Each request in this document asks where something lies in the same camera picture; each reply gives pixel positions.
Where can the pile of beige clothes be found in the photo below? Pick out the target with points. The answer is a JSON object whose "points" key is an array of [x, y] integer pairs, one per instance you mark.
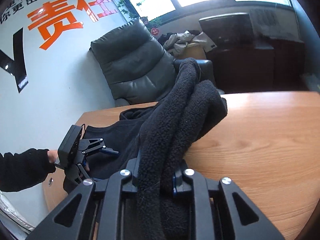
{"points": [[180, 41]]}

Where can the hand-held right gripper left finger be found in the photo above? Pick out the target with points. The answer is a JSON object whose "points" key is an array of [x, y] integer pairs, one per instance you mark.
{"points": [[130, 177]]}

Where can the black microwave oven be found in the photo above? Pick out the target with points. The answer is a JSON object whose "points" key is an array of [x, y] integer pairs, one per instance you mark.
{"points": [[225, 30]]}

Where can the white file rack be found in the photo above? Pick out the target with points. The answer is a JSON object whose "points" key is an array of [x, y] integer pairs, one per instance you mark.
{"points": [[267, 20]]}

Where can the light wooden box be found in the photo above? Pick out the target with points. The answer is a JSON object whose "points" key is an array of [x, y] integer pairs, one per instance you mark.
{"points": [[192, 51]]}

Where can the white cloth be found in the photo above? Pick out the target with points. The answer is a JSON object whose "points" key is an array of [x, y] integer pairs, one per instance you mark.
{"points": [[15, 212]]}

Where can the grey leather armchair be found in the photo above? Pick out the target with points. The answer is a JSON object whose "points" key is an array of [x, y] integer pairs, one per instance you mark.
{"points": [[132, 62]]}

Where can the person's left forearm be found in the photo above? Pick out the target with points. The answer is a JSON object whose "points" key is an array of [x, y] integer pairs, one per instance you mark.
{"points": [[22, 170]]}

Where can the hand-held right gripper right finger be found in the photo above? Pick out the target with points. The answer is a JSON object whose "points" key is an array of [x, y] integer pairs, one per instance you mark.
{"points": [[180, 177]]}

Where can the red hanging ornament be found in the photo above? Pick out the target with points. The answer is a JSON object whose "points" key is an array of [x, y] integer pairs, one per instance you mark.
{"points": [[155, 32]]}

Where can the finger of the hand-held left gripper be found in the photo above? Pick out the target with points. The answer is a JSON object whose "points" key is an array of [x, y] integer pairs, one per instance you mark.
{"points": [[81, 171], [110, 152]]}

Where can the person's left hand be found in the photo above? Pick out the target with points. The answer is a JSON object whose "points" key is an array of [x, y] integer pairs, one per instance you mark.
{"points": [[52, 156]]}

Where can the dark wooden cabinet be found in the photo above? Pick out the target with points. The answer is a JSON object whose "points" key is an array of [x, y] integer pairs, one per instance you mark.
{"points": [[245, 67]]}

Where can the black fleece jacket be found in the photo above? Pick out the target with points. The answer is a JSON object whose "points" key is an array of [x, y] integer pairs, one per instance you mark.
{"points": [[175, 120]]}

